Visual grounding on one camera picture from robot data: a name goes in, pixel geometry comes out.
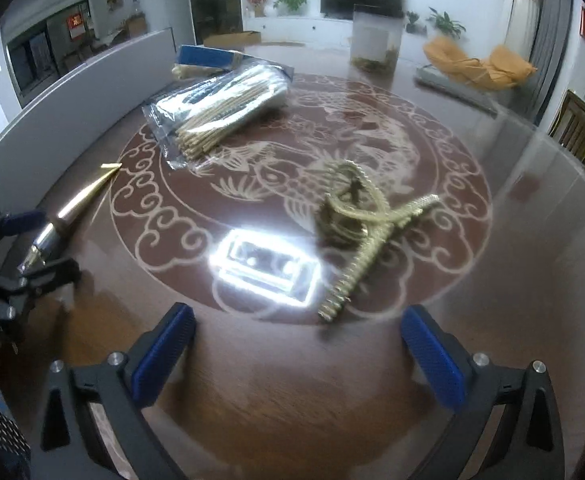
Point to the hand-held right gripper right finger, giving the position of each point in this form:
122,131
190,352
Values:
435,360

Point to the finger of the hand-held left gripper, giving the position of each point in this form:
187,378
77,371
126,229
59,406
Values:
55,272
22,220

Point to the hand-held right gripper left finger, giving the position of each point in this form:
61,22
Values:
165,355

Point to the gold and silver pen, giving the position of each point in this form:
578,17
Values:
72,207

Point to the gold pearl hair claw clip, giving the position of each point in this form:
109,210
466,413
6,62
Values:
367,255

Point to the clear bag of wooden sticks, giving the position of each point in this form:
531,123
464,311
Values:
222,105

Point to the brown patterned desktop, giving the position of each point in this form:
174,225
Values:
272,385

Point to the floral patterned clothing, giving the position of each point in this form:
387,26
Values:
2,440

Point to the grey partition board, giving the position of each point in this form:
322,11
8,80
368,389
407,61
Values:
72,90

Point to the dark glass sliding door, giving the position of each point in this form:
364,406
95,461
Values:
37,55

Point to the blue and white box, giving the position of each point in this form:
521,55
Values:
207,55

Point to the wooden chair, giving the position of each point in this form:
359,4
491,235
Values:
580,125

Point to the cardboard box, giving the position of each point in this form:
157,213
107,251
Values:
232,39

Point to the dark glass display cabinet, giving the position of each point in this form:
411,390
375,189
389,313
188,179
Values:
215,0

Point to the orange lounge chair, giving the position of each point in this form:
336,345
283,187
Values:
452,57

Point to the glass fish tank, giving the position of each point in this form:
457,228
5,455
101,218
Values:
376,35

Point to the large leafy potted plant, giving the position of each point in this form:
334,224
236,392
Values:
445,22

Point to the small potted plant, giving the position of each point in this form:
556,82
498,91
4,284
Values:
412,22

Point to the white television cabinet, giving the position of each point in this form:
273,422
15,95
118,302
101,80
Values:
302,30

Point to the green potted plant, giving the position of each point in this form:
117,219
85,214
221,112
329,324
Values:
291,1

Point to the grey curtain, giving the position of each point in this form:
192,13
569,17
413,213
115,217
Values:
557,35

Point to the white covered standing air conditioner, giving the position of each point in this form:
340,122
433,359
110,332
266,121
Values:
522,15

